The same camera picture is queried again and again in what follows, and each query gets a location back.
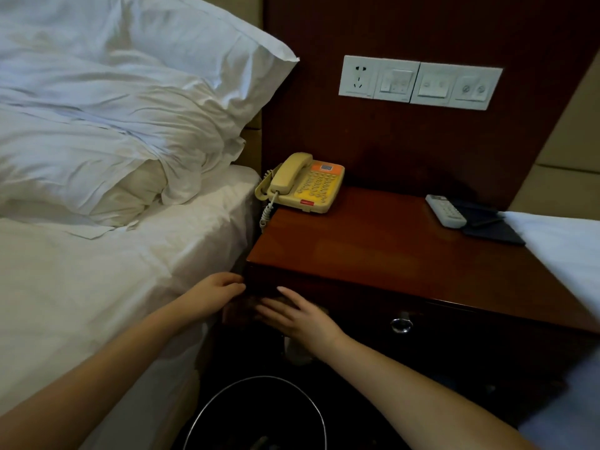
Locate metal ring drawer handle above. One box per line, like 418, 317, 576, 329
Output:
390, 311, 415, 335

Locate person's left hand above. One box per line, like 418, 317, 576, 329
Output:
174, 271, 248, 328

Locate dark wooden nightstand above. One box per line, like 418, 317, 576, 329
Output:
245, 184, 600, 376

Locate white bed cover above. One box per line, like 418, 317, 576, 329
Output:
501, 210, 600, 450

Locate beige telephone cord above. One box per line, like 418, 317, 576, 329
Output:
258, 191, 281, 231

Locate yellow corded telephone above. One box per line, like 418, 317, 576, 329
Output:
254, 152, 346, 215

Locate person's right hand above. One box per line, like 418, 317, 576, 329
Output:
252, 286, 351, 358

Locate white remote control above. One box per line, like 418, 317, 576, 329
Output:
425, 194, 468, 230

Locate person's left forearm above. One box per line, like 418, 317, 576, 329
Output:
0, 299, 191, 450

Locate white bed sheet mattress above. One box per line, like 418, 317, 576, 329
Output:
0, 163, 263, 450

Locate dark blue scribbled pouch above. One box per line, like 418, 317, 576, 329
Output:
449, 199, 527, 247

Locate person's right forearm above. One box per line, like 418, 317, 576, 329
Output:
323, 332, 540, 450

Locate crumpled white pillow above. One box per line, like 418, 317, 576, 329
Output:
0, 56, 248, 229

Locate beige padded headboard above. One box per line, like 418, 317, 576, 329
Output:
508, 51, 600, 222

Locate black metal-rimmed trash bin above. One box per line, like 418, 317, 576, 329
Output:
181, 375, 328, 450

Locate brown cleaning cloth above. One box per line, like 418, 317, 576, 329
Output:
221, 294, 294, 329

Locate white socket and switch panel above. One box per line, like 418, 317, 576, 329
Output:
338, 54, 421, 104

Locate white four-button switch panel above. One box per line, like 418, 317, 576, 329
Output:
410, 62, 504, 112

